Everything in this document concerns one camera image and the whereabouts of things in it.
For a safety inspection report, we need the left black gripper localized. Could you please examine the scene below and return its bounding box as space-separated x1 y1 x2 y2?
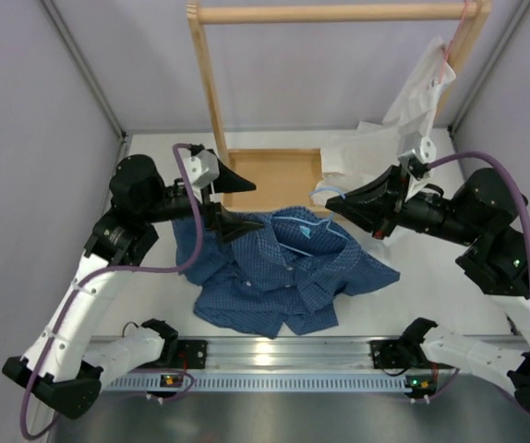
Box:
141 150 263 244

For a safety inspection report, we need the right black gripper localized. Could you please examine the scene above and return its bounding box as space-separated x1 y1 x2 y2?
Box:
327 165 482 248

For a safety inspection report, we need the blue wire hanger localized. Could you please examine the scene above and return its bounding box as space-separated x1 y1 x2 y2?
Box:
273 186 347 241

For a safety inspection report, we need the blue checked shirt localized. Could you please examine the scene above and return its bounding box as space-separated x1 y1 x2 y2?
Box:
183 207 400 339

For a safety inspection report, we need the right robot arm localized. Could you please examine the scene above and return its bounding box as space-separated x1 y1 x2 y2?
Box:
325 166 530 413

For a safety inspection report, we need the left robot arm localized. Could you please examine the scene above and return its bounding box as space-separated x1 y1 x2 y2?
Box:
2 145 262 419

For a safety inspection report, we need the white shirt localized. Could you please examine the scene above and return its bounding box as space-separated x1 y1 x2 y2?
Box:
310 36 456 208

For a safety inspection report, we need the wooden clothes rack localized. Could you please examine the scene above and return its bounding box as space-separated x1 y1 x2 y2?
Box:
187 1 492 211

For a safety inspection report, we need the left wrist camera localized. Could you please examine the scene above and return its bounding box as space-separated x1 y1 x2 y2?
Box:
183 145 220 189

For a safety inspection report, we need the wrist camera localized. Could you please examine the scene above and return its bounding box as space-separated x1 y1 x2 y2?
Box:
183 145 220 189
397 131 437 201

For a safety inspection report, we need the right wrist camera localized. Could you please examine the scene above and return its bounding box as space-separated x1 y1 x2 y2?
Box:
397 131 437 201

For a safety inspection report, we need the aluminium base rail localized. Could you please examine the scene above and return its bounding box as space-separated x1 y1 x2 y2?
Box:
179 337 405 372

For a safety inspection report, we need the left aluminium frame post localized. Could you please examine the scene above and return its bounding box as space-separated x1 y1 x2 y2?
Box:
37 0 128 165

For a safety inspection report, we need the aluminium frame post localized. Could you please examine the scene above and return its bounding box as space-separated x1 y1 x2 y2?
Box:
438 1 530 135
37 0 128 165

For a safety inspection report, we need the grey slotted cable duct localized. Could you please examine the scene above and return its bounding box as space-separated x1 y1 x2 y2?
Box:
106 373 413 393

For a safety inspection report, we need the pink wire hanger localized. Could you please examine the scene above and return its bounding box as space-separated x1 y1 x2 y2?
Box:
431 0 470 87

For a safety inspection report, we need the right aluminium frame post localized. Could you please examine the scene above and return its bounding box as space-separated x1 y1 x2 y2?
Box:
438 1 530 135

